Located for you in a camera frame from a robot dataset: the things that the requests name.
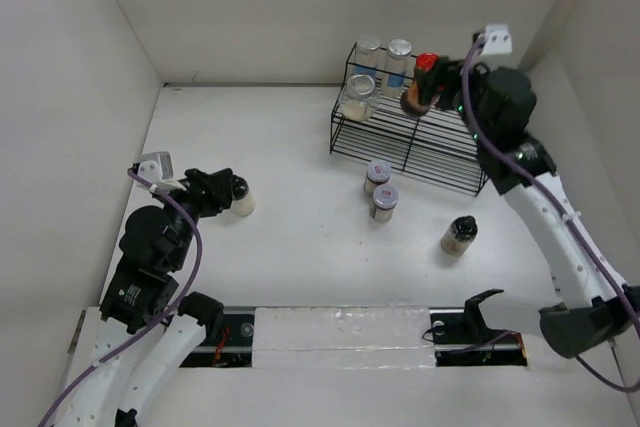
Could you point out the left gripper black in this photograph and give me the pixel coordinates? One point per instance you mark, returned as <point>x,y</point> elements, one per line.
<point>212,189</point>

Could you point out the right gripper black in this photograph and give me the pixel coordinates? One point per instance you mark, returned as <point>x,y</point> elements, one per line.
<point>449,74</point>

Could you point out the red lid sauce jar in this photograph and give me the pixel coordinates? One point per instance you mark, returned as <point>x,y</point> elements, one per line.
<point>416,102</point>
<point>424,67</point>

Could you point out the black cap white grinder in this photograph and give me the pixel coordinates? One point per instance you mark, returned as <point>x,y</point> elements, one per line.
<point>243,203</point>

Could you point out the silver lid blue label shaker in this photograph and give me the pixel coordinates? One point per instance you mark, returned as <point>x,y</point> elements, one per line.
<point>396,62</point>

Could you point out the clear glass jar white powder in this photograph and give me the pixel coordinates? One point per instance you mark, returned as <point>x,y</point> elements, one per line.
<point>358,99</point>

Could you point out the red label spice jar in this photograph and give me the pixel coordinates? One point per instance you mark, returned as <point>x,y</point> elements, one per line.
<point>378,172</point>
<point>384,200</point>

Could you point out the black cap brown grinder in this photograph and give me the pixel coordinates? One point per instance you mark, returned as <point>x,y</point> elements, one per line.
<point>460,234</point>

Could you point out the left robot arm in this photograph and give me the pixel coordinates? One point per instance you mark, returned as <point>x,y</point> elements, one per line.
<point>151,319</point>

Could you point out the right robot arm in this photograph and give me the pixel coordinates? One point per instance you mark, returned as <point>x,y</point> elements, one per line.
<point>595,304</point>

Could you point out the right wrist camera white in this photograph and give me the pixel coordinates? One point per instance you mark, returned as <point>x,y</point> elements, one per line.
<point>494,40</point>

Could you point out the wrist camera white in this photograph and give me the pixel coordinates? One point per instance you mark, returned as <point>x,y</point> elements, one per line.
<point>494,40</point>
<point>156,168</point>

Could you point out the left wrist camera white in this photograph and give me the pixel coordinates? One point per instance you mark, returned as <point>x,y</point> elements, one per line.
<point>156,168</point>

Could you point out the black wire rack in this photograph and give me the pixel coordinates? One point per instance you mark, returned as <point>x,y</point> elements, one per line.
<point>436,148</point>

